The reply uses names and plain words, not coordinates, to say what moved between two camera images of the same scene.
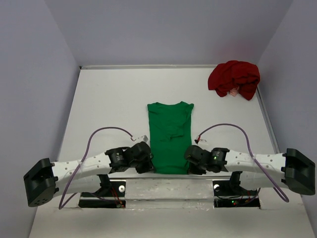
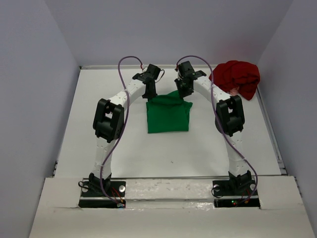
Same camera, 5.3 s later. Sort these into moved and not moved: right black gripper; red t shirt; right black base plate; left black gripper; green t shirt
Moved: left black gripper; green t shirt; right black gripper
Not moved: right black base plate; red t shirt
